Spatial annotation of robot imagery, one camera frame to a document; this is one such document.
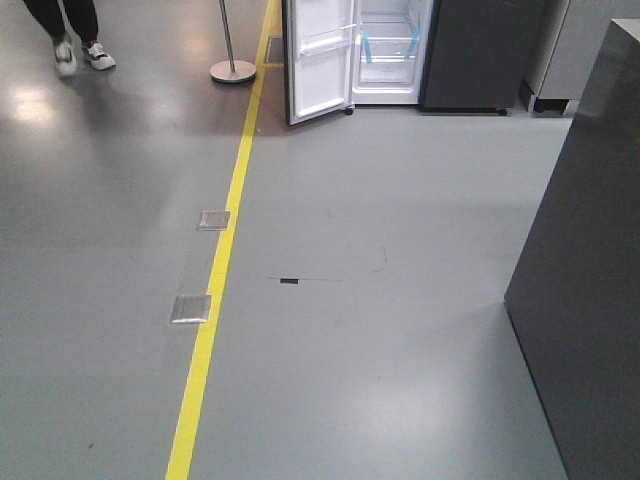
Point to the white open fridge door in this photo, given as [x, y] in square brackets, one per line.
[319, 37]

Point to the lower glass fridge shelf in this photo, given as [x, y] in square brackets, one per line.
[394, 39]

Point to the dark grey fridge body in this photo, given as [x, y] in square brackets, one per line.
[470, 57]

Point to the white appliance beside fridge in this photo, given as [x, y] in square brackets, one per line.
[564, 50]

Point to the upper metal floor plate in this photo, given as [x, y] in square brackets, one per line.
[213, 220]

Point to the metal floor plate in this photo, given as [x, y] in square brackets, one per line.
[213, 220]
[191, 309]

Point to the lower metal floor plate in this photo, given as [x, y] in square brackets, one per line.
[191, 309]

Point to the clear crisper drawer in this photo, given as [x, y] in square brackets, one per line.
[389, 67]

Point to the grey cabinet block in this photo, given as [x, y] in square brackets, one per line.
[573, 298]

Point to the silver stanchion post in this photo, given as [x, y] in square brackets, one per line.
[231, 71]

